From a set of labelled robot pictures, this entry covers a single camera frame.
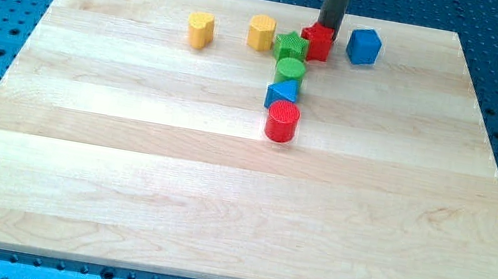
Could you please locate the green star block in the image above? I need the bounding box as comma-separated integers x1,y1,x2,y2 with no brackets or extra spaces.
273,31,310,61

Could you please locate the red star block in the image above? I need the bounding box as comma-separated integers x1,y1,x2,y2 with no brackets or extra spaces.
301,22,334,62

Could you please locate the blue triangle block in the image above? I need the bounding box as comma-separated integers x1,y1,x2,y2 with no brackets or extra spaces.
263,80,299,108

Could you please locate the yellow hexagon block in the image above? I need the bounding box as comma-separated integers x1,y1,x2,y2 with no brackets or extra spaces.
246,14,277,52

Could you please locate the red cylinder block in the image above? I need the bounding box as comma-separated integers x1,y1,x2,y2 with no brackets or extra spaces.
264,100,301,143

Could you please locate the yellow heart block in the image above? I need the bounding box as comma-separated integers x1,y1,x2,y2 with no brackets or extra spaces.
188,11,215,50

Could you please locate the light wooden board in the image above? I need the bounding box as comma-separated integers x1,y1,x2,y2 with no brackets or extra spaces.
0,0,498,279

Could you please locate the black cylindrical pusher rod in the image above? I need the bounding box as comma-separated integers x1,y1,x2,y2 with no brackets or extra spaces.
317,0,350,40

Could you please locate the blue cube block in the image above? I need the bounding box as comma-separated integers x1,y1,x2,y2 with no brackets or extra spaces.
346,29,382,65

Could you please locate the green cylinder block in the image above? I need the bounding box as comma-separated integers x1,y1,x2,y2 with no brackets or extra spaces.
273,57,306,83

